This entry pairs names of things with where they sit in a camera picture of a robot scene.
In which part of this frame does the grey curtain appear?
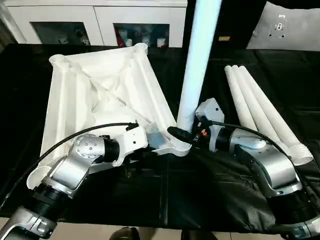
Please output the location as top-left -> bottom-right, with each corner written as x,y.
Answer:
0,0 -> 18,48

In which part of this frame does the white plastic table leg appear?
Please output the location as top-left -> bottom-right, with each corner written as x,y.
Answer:
231,64 -> 287,147
224,65 -> 259,132
172,0 -> 223,152
237,65 -> 314,166

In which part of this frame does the white panel with round mount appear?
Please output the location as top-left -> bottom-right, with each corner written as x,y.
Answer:
246,0 -> 320,50

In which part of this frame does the white cabinet with glass doors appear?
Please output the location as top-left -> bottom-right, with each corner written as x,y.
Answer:
4,0 -> 188,48

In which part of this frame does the black table mat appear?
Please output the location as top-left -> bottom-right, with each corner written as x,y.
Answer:
0,43 -> 320,235

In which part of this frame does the white plastic table top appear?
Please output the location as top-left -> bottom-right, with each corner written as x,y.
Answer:
26,42 -> 194,191

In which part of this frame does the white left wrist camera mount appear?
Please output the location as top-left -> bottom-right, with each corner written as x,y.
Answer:
111,124 -> 150,168

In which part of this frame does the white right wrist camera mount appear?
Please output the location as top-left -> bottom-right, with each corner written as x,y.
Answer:
195,97 -> 226,153

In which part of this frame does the glossy black box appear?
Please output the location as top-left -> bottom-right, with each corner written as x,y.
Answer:
182,0 -> 266,51

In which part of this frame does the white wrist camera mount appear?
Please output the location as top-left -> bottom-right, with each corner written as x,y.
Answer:
111,124 -> 150,168
195,97 -> 226,153

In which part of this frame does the dark left robot foot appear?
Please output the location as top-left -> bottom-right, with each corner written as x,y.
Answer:
111,226 -> 141,240

